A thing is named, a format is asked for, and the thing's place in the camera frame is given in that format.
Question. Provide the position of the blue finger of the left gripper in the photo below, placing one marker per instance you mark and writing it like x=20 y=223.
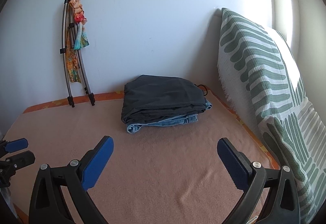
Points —
x=21 y=160
x=17 y=145

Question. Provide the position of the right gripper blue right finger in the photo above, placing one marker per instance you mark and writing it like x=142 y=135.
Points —
x=236 y=164

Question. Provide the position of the green white patterned pillow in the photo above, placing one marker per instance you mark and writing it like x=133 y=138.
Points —
x=263 y=84

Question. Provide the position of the dark grey pants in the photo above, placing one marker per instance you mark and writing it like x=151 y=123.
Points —
x=148 y=89

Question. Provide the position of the colourful patterned scarf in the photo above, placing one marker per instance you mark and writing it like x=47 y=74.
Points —
x=75 y=38

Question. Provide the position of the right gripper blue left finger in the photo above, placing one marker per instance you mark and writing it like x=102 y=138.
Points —
x=94 y=162

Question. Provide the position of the folded metal tripod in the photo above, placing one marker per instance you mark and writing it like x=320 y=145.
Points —
x=83 y=74

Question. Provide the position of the folded light blue jeans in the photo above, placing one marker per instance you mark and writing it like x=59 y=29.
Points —
x=161 y=115

